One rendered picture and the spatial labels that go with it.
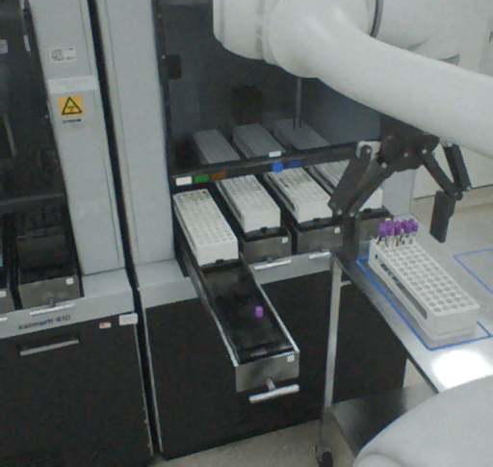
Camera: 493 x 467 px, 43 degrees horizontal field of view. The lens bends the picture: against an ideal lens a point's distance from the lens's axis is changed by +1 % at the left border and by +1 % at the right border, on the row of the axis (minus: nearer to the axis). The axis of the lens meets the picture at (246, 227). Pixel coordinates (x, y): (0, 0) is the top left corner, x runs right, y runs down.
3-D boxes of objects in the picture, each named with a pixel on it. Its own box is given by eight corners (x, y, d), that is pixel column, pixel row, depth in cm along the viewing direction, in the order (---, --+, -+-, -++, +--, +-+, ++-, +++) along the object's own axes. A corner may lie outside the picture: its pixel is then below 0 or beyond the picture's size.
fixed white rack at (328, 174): (307, 173, 195) (308, 155, 192) (336, 168, 198) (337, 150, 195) (350, 217, 171) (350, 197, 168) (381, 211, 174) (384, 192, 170)
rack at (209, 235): (173, 213, 174) (171, 194, 171) (207, 207, 177) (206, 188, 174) (199, 270, 150) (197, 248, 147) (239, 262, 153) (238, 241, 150)
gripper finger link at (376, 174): (413, 154, 77) (406, 148, 76) (353, 222, 79) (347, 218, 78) (397, 142, 80) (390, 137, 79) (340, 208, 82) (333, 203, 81)
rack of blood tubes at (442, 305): (367, 262, 149) (369, 240, 146) (404, 255, 151) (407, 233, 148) (431, 341, 124) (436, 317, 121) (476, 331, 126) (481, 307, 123)
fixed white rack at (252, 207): (215, 188, 187) (214, 169, 184) (246, 183, 190) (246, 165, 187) (245, 237, 163) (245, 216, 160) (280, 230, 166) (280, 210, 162)
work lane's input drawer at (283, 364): (166, 229, 180) (163, 202, 176) (212, 220, 184) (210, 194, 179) (242, 408, 121) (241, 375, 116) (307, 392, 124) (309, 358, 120)
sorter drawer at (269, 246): (184, 164, 219) (182, 140, 215) (220, 158, 223) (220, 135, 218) (247, 275, 159) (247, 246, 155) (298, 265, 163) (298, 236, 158)
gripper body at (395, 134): (398, 113, 71) (389, 185, 76) (462, 103, 73) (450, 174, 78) (367, 92, 77) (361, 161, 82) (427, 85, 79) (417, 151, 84)
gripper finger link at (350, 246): (361, 216, 80) (356, 217, 79) (357, 261, 83) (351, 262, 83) (350, 205, 82) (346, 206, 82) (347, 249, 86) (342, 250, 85)
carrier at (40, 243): (68, 250, 155) (64, 229, 152) (69, 254, 154) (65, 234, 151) (20, 259, 152) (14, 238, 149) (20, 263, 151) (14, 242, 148)
